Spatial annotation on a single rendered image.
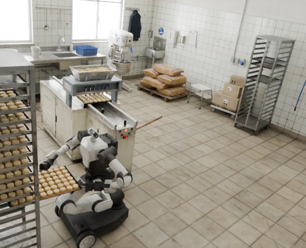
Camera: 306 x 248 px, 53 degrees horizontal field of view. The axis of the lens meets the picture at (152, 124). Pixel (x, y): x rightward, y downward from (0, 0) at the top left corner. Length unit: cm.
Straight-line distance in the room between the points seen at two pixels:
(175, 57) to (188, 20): 99
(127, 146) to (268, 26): 409
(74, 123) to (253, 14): 438
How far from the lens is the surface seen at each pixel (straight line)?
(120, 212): 339
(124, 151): 379
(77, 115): 409
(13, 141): 243
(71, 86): 395
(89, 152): 281
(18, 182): 262
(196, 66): 771
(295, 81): 654
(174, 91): 720
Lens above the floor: 237
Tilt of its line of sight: 24 degrees down
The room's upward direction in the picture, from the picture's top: 7 degrees clockwise
